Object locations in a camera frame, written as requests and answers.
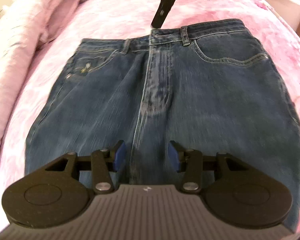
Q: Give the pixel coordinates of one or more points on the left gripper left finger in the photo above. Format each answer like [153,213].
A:
[103,162]

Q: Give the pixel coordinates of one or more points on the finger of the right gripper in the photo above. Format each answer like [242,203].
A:
[161,14]

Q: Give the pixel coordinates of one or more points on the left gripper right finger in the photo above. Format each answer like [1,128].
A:
[190,163]

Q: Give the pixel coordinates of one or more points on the blue denim jeans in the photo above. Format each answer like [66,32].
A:
[209,86]

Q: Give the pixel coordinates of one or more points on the pink rose bedsheet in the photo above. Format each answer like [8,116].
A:
[277,37]

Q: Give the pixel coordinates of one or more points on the white striped rolled duvet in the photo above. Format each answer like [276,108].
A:
[36,38]

